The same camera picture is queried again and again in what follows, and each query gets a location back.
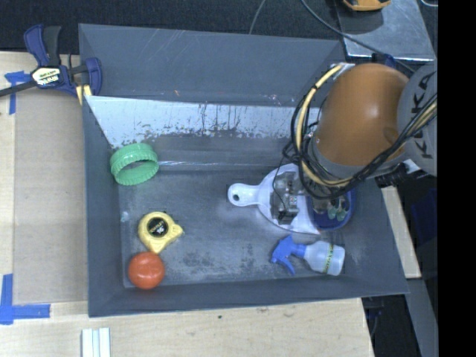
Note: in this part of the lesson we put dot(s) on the blue plastic bowl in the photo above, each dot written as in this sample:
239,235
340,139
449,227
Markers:
351,205

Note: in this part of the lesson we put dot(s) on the grey metal bin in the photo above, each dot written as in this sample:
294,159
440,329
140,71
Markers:
223,214

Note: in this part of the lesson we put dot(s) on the white spray bottle blue nozzle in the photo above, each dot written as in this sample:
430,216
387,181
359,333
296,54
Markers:
323,259

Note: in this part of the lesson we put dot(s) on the yellow tape measure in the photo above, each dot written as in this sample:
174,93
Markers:
158,231

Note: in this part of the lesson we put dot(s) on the orange ball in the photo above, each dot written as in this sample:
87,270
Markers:
146,270

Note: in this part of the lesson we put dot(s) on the black cylinder on white bracket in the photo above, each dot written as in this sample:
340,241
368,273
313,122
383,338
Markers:
390,177

